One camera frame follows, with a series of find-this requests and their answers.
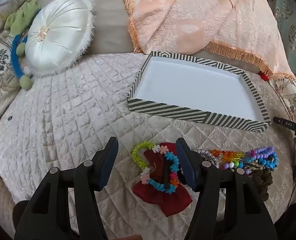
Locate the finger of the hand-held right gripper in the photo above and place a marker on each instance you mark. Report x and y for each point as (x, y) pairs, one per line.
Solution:
(286, 123)

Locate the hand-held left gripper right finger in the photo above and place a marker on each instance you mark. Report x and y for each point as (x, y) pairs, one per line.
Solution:
(188, 166)

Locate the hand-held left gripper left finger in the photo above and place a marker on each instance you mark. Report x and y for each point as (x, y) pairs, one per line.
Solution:
(110, 161)

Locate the red hair bow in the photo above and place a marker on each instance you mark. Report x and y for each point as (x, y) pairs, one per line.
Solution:
(163, 202)

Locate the leopard print hair bow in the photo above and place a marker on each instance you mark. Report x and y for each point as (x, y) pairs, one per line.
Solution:
(261, 180)

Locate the striped shallow cardboard box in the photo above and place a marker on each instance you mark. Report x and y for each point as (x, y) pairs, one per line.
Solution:
(195, 85)

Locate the red cloth piece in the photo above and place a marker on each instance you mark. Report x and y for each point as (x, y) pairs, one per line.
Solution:
(264, 76)

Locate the cream quilted bed cover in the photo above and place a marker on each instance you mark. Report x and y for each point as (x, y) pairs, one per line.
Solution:
(75, 105)

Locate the teal floral curtain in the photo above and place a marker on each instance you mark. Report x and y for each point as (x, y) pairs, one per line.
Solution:
(292, 17)

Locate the green and blue plush toy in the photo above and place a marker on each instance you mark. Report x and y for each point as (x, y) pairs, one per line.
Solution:
(15, 62)

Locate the white round satin pillow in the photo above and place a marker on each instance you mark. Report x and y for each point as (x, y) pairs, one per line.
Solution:
(55, 35)

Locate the peach fringed blanket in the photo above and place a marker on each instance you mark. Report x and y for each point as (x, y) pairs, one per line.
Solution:
(188, 15)

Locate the beige sofa backrest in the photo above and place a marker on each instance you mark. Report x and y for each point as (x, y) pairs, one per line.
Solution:
(110, 12)

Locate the gold patterned bolster cushion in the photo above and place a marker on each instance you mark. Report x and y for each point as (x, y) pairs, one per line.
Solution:
(3, 10)

